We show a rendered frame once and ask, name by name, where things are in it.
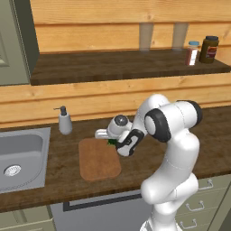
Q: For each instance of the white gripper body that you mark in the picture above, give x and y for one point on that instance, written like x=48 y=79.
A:
x=101 y=133

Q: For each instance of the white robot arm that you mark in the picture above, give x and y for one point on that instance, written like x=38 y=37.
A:
x=174 y=156

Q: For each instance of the green sponge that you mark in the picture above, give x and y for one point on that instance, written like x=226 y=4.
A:
x=111 y=142

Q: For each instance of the brown wooden cutting board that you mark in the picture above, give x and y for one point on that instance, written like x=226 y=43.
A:
x=98 y=160

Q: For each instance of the grey soap dispenser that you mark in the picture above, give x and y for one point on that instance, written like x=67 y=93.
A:
x=65 y=124

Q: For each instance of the dark wooden shelf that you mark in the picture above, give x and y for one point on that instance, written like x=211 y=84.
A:
x=120 y=66

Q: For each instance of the grey dishwasher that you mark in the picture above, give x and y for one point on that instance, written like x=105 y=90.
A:
x=114 y=216

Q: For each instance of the steel sink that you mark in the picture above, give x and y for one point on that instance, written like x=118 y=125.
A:
x=21 y=159

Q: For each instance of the grey-green base cupboard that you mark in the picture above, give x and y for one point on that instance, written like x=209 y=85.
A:
x=27 y=219

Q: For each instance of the blue-lidded spice jar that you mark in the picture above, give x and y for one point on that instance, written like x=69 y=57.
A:
x=192 y=54

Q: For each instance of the grey-green drawer front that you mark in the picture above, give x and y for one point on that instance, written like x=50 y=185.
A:
x=207 y=221
x=212 y=200
x=221 y=182

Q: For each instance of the dark jar with red label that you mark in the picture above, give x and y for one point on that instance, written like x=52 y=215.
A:
x=209 y=50

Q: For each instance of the grey-green wall cupboard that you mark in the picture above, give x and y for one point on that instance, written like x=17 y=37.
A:
x=13 y=42

